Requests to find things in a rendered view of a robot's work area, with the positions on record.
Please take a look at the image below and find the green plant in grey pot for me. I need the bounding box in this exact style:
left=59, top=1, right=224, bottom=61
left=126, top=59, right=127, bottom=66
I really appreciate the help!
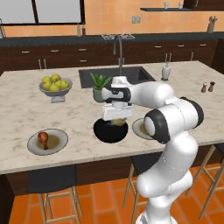
left=89, top=72, right=113, bottom=103

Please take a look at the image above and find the grey plate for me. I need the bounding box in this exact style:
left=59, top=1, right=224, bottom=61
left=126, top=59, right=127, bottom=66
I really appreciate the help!
left=131, top=117, right=158, bottom=141
left=26, top=128, right=69, bottom=157

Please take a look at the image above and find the yellow-brown potato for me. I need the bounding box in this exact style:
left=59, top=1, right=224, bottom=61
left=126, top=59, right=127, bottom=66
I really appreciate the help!
left=111, top=117, right=127, bottom=127

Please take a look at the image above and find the dark sink basin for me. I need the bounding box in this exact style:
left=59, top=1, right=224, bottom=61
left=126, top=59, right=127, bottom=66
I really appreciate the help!
left=78, top=66, right=158, bottom=89

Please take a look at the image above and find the dark brown wall cupboard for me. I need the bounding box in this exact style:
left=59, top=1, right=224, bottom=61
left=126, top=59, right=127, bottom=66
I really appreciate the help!
left=183, top=0, right=224, bottom=12

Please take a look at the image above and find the wooden stool with black seat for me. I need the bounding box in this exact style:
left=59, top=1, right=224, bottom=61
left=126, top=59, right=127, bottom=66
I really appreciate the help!
left=26, top=164, right=85, bottom=224
left=122, top=150, right=165, bottom=224
left=185, top=142, right=224, bottom=221

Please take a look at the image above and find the window with dark frame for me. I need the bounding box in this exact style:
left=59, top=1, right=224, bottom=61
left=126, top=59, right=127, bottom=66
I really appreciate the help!
left=0, top=0, right=86, bottom=26

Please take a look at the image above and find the brown chicken drumstick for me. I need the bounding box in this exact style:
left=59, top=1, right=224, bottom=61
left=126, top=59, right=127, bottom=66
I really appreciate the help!
left=37, top=131, right=50, bottom=151

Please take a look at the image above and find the white soap dispenser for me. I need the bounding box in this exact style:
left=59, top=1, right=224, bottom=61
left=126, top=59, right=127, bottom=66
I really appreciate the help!
left=161, top=52, right=173, bottom=82

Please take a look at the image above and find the black bowl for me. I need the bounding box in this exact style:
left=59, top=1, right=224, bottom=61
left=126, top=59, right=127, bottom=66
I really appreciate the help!
left=93, top=117, right=130, bottom=144

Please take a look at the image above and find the brown shaker with white top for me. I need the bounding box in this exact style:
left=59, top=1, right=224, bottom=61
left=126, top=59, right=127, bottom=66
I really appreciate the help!
left=200, top=81, right=208, bottom=94

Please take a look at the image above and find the dark brown cupboard run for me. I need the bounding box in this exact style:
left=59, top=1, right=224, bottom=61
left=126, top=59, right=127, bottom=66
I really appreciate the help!
left=0, top=31, right=224, bottom=75

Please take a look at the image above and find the wire dish rack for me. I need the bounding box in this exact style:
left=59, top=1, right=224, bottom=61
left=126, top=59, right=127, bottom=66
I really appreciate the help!
left=101, top=33, right=136, bottom=41

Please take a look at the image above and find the pot with kitchen tools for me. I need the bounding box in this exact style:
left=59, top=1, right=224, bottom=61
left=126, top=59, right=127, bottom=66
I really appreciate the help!
left=206, top=15, right=219, bottom=34

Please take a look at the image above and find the dark brown island base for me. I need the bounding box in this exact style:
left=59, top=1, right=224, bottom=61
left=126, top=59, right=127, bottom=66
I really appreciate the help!
left=0, top=143, right=224, bottom=224

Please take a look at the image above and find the dark wall shelf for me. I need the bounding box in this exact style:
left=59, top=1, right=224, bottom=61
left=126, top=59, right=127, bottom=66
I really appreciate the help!
left=140, top=7, right=193, bottom=12

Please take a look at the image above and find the grey fruit bowl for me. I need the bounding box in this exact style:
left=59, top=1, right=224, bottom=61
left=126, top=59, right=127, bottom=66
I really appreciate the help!
left=38, top=78, right=74, bottom=104

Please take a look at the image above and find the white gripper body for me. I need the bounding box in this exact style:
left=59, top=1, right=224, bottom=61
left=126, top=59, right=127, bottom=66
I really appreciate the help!
left=101, top=104, right=135, bottom=122

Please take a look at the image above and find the dark curved tap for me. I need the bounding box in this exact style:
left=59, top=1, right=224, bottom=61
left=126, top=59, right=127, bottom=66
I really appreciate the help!
left=112, top=34, right=125, bottom=77

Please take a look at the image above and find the dark brown shaker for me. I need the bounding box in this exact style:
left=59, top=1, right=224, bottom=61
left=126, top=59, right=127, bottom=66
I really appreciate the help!
left=207, top=80, right=216, bottom=93

